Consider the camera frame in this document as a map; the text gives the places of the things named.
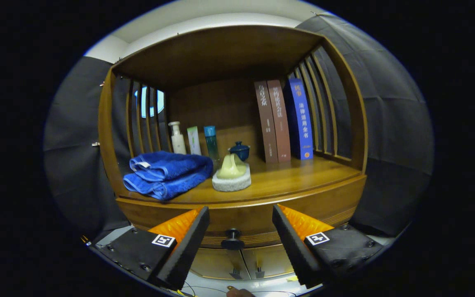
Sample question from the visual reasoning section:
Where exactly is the white pump bottle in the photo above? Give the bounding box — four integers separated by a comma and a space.
168, 121, 187, 155

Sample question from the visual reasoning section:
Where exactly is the blue lidded teacup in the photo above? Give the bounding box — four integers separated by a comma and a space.
228, 141, 251, 162

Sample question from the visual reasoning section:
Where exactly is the wooden cabinet door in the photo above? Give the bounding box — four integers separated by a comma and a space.
242, 244, 300, 279
190, 247, 246, 280

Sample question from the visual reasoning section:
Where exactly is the dark brown book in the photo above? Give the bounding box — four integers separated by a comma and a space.
254, 80, 279, 163

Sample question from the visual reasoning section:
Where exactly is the light brown book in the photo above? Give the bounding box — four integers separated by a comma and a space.
267, 80, 292, 163

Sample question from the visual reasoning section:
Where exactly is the teal capped bottle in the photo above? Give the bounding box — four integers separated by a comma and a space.
204, 125, 220, 162

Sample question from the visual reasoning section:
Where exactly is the brown wooden drawer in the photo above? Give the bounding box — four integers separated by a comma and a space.
116, 175, 367, 250

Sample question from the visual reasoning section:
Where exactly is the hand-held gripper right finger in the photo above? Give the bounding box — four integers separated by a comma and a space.
272, 204, 384, 289

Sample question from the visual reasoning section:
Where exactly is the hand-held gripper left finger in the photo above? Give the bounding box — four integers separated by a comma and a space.
91, 206, 210, 290

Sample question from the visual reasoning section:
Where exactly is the blue book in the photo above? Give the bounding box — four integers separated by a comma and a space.
285, 78, 314, 160

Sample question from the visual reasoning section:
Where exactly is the wooden countertop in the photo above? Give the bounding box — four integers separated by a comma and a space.
118, 155, 364, 205

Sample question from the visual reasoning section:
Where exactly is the folded blue towel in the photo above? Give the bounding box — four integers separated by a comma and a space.
123, 151, 214, 201

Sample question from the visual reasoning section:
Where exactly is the brown wooden cabinet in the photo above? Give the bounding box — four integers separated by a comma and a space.
98, 25, 369, 281

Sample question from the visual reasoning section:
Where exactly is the white and green tube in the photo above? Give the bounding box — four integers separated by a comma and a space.
187, 126, 202, 156

